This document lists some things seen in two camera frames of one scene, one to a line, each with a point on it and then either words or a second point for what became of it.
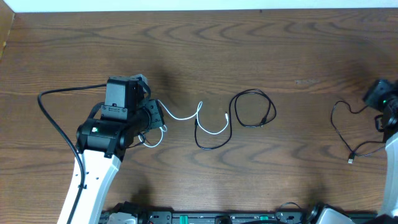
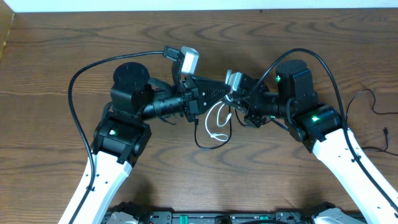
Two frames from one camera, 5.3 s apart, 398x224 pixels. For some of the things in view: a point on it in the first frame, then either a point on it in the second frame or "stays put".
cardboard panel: x=7 y=16 stays put
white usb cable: x=163 y=128 → x=220 y=137
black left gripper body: x=156 y=113 → x=190 y=99
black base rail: x=220 y=217 stays put
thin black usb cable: x=352 y=153 → x=385 y=129
